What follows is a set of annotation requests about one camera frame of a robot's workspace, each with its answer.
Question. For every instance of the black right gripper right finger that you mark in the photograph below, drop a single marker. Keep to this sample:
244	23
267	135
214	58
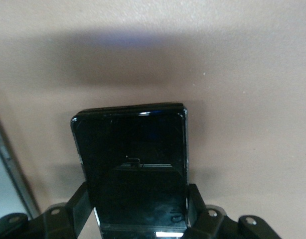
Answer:
212	221

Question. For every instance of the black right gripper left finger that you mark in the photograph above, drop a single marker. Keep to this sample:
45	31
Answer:
60	219

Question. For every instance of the black smartphone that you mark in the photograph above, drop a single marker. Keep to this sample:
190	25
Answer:
135	161

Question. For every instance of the grey metal table edge strip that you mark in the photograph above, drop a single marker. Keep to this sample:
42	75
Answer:
11	169

